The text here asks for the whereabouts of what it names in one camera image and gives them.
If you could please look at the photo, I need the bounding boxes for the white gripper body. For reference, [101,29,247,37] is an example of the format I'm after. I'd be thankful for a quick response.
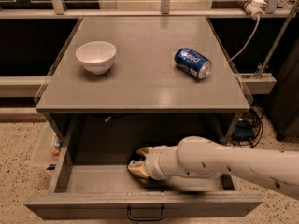
[145,146,179,180]

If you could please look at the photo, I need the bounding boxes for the white power strip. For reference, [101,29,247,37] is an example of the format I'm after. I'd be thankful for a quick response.
[236,0,266,17]

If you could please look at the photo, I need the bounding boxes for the clear plastic side bin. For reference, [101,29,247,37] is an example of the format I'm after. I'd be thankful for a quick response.
[30,123,61,171]

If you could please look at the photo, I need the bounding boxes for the white power cable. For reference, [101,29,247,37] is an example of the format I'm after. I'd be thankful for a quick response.
[227,13,261,63]

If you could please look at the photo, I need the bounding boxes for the white ceramic bowl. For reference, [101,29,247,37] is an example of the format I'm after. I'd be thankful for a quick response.
[75,41,117,75]

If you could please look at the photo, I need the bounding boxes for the grey counter cabinet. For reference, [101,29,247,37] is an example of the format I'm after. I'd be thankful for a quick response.
[35,15,251,145]

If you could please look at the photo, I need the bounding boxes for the black drawer handle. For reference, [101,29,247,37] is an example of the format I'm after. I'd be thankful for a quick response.
[127,207,164,222]

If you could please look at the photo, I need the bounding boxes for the dark blue rxbar wrapper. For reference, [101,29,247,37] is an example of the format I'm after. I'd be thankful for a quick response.
[127,151,143,166]

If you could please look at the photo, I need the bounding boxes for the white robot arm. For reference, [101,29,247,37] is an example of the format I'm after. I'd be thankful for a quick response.
[127,136,299,199]

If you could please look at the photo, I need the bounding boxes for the blue box on floor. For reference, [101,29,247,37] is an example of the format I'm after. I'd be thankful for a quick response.
[232,120,255,140]

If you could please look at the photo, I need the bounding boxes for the blue soda can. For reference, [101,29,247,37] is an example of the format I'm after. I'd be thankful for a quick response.
[174,48,212,79]

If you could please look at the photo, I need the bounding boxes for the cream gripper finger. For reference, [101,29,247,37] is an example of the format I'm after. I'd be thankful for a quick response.
[136,147,151,157]
[127,161,149,179]

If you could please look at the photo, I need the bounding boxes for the grey open drawer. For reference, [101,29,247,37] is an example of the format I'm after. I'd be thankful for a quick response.
[23,115,264,221]

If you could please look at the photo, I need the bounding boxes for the black floor cables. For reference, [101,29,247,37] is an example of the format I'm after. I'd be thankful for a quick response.
[232,105,264,149]

